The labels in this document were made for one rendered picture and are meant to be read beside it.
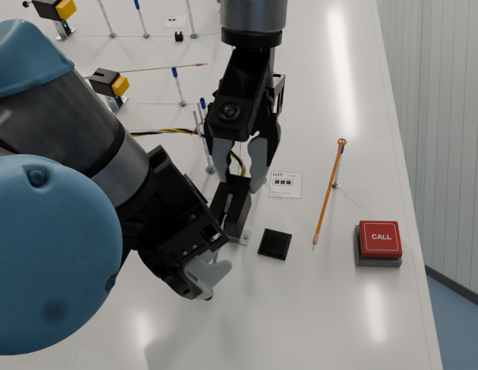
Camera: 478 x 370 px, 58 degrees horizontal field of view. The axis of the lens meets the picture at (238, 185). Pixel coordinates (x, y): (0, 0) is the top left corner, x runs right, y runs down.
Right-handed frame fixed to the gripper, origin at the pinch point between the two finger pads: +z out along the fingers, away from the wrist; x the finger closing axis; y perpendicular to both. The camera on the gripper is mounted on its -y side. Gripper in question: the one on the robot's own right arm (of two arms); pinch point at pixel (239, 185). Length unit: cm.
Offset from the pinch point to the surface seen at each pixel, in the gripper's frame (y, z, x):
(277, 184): 8.4, 3.9, -3.7
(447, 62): 366, 69, -74
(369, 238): 0.2, 4.0, -18.2
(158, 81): 24.7, -3.3, 24.5
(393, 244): 0.1, 4.0, -21.2
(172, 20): 42, -11, 30
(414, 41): 412, 64, -46
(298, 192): 7.8, 4.2, -7.2
